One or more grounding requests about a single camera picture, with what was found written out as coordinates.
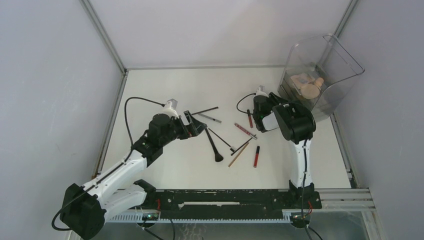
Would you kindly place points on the black slim liner brush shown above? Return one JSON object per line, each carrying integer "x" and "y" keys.
{"x": 239, "y": 148}

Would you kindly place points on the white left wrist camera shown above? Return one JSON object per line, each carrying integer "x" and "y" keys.
{"x": 170, "y": 108}

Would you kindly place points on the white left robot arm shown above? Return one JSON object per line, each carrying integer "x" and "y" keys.
{"x": 86, "y": 208}

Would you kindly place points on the round beige sponge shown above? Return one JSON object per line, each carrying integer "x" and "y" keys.
{"x": 310, "y": 91}

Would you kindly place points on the clear acrylic makeup organizer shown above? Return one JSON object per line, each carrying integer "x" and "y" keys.
{"x": 321, "y": 57}

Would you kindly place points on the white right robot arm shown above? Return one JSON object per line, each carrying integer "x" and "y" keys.
{"x": 297, "y": 125}

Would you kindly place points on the beige beauty blender sponge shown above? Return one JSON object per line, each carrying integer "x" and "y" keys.
{"x": 319, "y": 82}

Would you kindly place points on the large black powder brush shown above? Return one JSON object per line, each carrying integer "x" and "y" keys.
{"x": 217, "y": 156}

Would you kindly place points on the red black liquid lipstick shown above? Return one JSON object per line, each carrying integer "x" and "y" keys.
{"x": 256, "y": 159}

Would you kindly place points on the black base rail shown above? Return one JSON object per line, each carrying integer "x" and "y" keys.
{"x": 229, "y": 204}

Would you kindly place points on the checkered eyeliner pencil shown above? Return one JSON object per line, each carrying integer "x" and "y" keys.
{"x": 210, "y": 118}

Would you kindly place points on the gold slim pencil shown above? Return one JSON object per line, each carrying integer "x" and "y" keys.
{"x": 238, "y": 154}

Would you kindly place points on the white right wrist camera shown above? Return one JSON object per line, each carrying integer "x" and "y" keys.
{"x": 260, "y": 91}

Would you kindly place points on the orange-red lip gloss tube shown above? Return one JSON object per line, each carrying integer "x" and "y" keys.
{"x": 250, "y": 120}

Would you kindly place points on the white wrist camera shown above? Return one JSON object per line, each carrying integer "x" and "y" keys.
{"x": 260, "y": 91}
{"x": 170, "y": 108}

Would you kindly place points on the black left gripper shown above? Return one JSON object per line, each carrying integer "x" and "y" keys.
{"x": 194, "y": 128}

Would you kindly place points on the thin black angled brush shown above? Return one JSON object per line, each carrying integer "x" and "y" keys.
{"x": 232, "y": 148}

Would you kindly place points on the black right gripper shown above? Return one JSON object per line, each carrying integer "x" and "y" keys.
{"x": 278, "y": 98}

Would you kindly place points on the red glitter lip gloss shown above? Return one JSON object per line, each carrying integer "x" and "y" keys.
{"x": 245, "y": 131}

